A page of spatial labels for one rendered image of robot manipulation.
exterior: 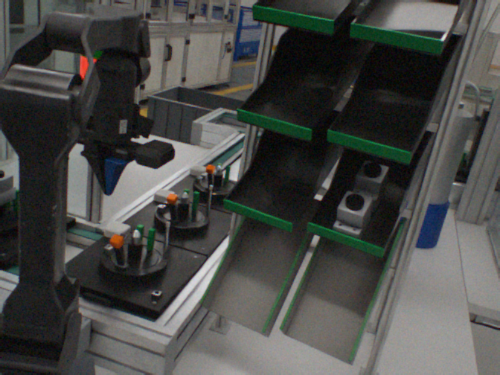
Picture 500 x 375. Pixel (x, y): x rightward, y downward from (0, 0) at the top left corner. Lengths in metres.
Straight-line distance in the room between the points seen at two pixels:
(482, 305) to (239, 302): 0.78
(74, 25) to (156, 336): 0.58
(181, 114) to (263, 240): 2.10
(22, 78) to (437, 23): 0.59
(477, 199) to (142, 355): 1.42
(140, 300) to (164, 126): 2.15
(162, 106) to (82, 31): 2.52
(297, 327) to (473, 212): 1.23
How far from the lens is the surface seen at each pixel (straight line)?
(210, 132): 2.26
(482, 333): 1.60
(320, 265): 1.00
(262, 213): 0.87
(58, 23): 0.59
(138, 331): 0.98
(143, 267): 1.10
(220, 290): 1.00
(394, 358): 1.23
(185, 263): 1.16
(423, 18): 0.87
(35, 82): 0.53
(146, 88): 6.28
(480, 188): 2.05
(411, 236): 0.99
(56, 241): 0.59
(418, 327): 1.36
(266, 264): 1.00
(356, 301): 0.97
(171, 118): 3.08
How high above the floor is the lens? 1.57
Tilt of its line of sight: 22 degrees down
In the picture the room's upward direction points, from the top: 10 degrees clockwise
